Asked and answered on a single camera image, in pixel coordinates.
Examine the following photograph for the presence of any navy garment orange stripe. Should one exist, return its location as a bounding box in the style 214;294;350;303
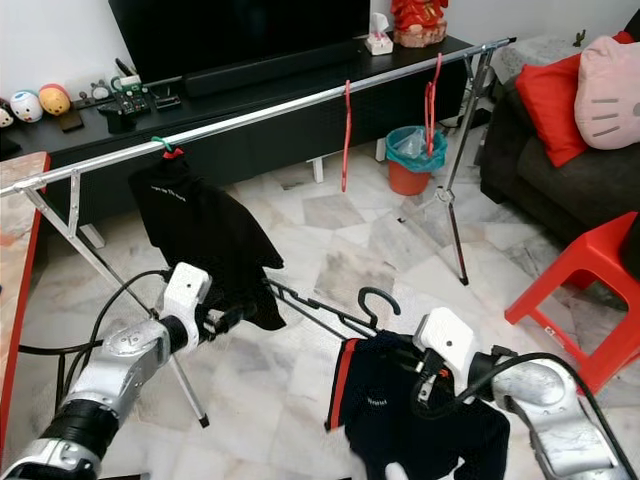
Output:
325;330;511;480

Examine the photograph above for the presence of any dark grey plastic hanger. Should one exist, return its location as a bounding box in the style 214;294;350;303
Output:
265;278;403;336

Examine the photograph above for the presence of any green hook hanger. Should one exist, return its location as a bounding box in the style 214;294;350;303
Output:
150;136;183;161

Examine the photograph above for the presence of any red plastic hanger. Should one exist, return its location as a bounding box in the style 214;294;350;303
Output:
342;80;354;193
423;52;446;158

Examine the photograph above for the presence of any black shirt small white logo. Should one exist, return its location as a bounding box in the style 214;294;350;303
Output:
127;155;286;331

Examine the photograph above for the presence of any black television console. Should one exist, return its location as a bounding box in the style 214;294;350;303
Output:
0;35;476;226

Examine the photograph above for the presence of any red plastic bucket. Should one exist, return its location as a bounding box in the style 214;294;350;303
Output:
388;160;433;197

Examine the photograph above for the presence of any red plastic stool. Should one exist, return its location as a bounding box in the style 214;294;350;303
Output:
505;210;640;393

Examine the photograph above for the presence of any silver metal clothes rack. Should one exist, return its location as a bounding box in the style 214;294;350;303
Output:
0;38;516;429

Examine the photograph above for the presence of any dark grey sofa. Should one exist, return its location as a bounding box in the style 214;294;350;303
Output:
480;35;640;301

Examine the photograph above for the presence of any teal plastic bin liner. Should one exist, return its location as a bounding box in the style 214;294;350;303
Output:
385;125;448;173

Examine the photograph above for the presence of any green white gadget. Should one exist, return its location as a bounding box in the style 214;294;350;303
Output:
112;75;151;116

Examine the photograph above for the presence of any black soundbar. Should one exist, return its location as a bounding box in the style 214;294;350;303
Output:
185;42;356;98

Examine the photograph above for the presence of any orange round plush toy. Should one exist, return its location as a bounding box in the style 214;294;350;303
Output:
38;84;72;116

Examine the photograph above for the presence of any white round plush toy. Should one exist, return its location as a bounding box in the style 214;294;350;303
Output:
10;90;43;123

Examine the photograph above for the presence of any black flat television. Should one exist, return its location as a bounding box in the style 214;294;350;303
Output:
108;0;371;86

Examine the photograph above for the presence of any red square cushion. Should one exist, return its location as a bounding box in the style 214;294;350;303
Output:
515;50;596;168

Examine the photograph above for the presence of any white pink tissue box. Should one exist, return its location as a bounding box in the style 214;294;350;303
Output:
365;12;394;56

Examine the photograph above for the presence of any pink cat face pillow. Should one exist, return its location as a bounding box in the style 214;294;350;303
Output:
575;35;640;151

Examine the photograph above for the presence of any grey speckled side table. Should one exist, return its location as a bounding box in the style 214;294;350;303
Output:
500;35;586;86

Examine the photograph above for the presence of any red robed buddha figurine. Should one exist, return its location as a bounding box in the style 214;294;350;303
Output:
390;0;449;48

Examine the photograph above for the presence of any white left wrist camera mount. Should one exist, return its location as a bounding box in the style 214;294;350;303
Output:
162;262;213;351

